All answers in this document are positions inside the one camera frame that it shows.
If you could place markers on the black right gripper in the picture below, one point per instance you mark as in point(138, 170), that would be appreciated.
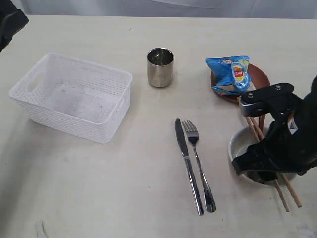
point(290, 145)

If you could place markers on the brown wooden spoon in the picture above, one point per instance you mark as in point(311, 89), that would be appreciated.
point(261, 122)

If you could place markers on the brown wooden chopstick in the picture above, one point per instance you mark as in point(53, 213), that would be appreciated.
point(283, 176)
point(268, 175)

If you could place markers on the brown round plate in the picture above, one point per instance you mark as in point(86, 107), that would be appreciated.
point(259, 79)

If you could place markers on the blue chip bag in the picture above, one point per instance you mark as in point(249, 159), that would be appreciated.
point(231, 74)

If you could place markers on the silver fork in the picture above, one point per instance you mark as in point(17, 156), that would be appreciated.
point(193, 138)

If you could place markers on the silver table knife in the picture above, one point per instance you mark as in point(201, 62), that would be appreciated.
point(184, 150)

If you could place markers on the shiny steel cup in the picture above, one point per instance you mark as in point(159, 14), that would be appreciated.
point(160, 67)

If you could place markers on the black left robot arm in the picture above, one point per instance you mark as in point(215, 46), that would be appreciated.
point(12, 20)

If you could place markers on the white perforated plastic basket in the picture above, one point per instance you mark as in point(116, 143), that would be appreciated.
point(75, 96)

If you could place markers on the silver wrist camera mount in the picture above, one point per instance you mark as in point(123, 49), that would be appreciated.
point(275, 99)

